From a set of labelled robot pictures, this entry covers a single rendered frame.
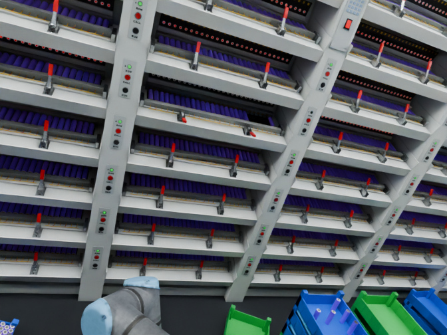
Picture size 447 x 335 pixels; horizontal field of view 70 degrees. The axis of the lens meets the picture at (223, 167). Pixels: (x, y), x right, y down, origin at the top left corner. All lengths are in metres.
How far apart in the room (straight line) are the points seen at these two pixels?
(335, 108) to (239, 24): 0.52
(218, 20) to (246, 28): 0.10
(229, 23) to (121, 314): 0.90
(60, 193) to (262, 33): 0.93
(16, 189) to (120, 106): 0.48
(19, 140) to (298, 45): 1.01
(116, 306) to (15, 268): 0.83
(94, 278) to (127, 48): 0.96
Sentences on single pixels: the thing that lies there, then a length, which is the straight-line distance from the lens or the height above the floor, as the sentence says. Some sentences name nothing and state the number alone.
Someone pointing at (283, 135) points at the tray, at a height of 0.91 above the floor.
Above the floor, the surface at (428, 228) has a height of 0.53.
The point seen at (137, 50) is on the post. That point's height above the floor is 1.09.
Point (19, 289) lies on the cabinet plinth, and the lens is 1.68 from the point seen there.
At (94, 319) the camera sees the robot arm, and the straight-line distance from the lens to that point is 0.81.
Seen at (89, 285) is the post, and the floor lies 0.09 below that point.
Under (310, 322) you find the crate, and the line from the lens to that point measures 1.38.
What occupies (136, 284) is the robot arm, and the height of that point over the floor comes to 0.60.
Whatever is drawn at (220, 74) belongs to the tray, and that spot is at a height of 1.08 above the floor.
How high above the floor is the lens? 1.22
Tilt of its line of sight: 22 degrees down
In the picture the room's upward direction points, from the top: 18 degrees clockwise
